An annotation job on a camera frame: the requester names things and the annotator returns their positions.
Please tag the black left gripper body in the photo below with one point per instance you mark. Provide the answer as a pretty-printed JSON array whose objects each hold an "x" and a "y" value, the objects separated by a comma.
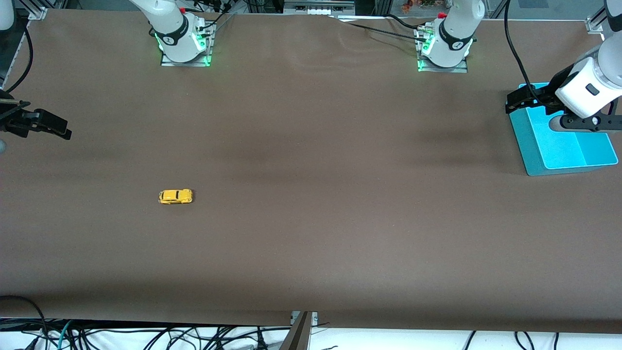
[{"x": 548, "y": 94}]

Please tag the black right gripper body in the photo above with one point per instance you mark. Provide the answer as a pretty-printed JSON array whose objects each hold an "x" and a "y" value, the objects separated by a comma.
[{"x": 10, "y": 119}]

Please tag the yellow toy beetle car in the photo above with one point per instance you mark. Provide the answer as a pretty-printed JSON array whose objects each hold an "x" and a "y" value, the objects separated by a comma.
[{"x": 175, "y": 196}]

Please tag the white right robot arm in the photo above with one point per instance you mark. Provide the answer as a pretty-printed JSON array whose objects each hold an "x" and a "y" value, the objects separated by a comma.
[{"x": 170, "y": 24}]

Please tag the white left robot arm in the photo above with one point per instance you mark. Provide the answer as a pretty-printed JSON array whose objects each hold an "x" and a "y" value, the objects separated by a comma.
[{"x": 452, "y": 29}]

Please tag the teal plastic tray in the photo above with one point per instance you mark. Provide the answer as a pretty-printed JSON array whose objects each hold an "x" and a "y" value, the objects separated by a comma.
[{"x": 573, "y": 150}]

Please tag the colourful background toys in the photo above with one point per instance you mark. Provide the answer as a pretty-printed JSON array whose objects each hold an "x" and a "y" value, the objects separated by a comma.
[{"x": 410, "y": 6}]

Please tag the white power strip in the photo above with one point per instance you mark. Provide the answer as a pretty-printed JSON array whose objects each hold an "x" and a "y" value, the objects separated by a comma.
[{"x": 320, "y": 10}]

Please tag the brown table cover sheet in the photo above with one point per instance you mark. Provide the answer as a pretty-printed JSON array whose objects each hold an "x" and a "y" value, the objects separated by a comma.
[{"x": 311, "y": 194}]

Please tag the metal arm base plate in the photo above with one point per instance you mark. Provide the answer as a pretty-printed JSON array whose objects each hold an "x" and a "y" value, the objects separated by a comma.
[
  {"x": 187, "y": 63},
  {"x": 457, "y": 69}
]

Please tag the aluminium corner bracket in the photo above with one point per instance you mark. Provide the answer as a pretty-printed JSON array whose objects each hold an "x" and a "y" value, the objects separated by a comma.
[
  {"x": 38, "y": 13},
  {"x": 595, "y": 25}
]

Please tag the silver table edge bracket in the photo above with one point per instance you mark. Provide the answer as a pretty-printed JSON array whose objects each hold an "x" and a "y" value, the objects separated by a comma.
[{"x": 315, "y": 318}]

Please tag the dark metal post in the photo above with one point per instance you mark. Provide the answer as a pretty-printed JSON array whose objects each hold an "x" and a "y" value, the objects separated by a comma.
[{"x": 297, "y": 335}]

